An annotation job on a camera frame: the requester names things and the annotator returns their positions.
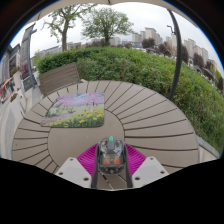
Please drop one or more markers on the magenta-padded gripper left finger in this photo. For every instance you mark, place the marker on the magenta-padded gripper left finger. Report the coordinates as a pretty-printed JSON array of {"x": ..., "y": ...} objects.
[{"x": 86, "y": 159}]

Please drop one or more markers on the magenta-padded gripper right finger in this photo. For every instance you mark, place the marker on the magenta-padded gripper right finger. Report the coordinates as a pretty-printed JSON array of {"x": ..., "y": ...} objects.
[{"x": 136, "y": 160}]

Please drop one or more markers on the transparent computer mouse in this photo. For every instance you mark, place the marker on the transparent computer mouse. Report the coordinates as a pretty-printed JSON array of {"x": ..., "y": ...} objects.
[{"x": 111, "y": 156}]

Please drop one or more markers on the flower-print mouse pad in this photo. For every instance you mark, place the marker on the flower-print mouse pad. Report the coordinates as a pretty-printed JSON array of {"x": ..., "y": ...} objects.
[{"x": 75, "y": 111}]

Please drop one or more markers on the slatted grey outdoor chair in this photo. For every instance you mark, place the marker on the slatted grey outdoor chair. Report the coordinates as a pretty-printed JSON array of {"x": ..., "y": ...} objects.
[{"x": 59, "y": 77}]

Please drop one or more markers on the white flower planter box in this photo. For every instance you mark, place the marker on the white flower planter box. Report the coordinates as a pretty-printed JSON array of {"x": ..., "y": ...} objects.
[
  {"x": 16, "y": 80},
  {"x": 16, "y": 103}
]

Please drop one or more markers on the trimmed green hedge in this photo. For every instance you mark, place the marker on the trimmed green hedge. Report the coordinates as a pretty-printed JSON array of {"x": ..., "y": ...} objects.
[{"x": 143, "y": 70}]

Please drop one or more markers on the beige patio umbrella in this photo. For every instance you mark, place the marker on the beige patio umbrella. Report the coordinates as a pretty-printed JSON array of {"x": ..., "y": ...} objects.
[{"x": 175, "y": 56}]

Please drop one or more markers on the tall grey sign pillar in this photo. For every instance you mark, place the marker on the tall grey sign pillar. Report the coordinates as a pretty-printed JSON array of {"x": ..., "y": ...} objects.
[{"x": 26, "y": 56}]

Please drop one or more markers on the bare-trunked leafy tree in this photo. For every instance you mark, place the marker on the bare-trunked leafy tree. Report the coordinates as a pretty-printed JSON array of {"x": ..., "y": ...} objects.
[{"x": 64, "y": 31}]

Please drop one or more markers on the round-crowned green tree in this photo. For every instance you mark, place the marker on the round-crowned green tree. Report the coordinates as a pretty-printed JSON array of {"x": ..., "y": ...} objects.
[{"x": 106, "y": 23}]

